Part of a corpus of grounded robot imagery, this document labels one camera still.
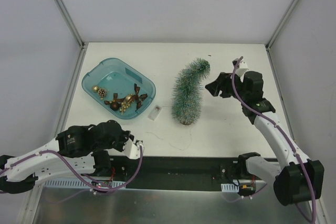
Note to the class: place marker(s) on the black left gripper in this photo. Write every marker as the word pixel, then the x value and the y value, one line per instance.
pixel 125 137

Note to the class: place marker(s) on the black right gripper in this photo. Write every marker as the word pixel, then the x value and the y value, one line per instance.
pixel 226 85

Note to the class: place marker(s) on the small frosted green christmas tree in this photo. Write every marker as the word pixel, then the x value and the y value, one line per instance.
pixel 187 96

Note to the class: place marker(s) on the clear battery box fairy lights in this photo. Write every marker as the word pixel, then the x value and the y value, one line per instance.
pixel 154 114

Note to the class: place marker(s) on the teal transparent plastic bin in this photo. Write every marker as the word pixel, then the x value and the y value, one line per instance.
pixel 116 76

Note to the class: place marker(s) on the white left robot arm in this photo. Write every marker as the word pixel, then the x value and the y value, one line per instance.
pixel 79 150

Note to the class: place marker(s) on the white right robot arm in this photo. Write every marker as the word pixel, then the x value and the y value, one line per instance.
pixel 297 178

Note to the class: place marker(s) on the brown matte ball ornament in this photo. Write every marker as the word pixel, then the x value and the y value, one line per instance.
pixel 114 106

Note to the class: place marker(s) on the gold berry sprig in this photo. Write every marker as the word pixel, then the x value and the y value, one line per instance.
pixel 126 103

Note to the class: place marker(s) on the brown ribbon bow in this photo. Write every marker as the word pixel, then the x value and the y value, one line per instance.
pixel 138 98

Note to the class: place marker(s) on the frosted pine cone ornament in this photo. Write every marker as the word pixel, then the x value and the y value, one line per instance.
pixel 102 93

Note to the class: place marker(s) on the gold glitter ball ornament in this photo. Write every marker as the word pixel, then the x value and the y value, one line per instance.
pixel 95 89

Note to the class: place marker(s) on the left controller board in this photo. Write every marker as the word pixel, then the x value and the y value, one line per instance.
pixel 78 184

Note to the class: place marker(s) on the controller board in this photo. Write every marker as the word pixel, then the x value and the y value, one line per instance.
pixel 231 188
pixel 78 184

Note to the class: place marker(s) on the right controller board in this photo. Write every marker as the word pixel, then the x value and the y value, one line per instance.
pixel 231 188

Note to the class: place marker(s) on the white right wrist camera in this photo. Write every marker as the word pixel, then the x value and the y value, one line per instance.
pixel 240 66

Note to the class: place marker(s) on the left aluminium corner post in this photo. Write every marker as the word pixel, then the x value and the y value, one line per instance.
pixel 69 22

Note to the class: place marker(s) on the aluminium corner post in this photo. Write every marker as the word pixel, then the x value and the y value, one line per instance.
pixel 283 21
pixel 69 22

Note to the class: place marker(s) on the right aluminium corner post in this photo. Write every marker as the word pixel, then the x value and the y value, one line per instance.
pixel 283 21

